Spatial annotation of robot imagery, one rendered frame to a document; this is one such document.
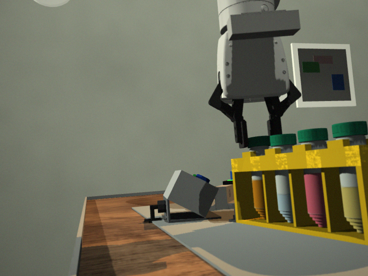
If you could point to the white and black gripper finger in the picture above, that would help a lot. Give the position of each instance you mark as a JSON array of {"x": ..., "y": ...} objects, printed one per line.
[
  {"x": 234, "y": 113},
  {"x": 276, "y": 109}
]

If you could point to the green screw cap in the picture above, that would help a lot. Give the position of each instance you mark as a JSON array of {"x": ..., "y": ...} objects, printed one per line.
[
  {"x": 282, "y": 139},
  {"x": 350, "y": 128},
  {"x": 312, "y": 134}
]

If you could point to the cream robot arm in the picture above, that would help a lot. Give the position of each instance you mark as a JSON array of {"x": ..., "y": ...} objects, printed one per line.
[{"x": 251, "y": 19}]

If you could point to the beige flat mat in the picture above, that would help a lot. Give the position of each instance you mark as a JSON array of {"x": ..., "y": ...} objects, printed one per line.
[{"x": 237, "y": 249}]

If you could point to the yellow tube rack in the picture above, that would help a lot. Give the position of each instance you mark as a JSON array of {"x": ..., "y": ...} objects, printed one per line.
[{"x": 339, "y": 153}]

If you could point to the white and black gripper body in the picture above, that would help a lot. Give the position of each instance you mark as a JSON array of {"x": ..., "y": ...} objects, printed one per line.
[{"x": 252, "y": 69}]

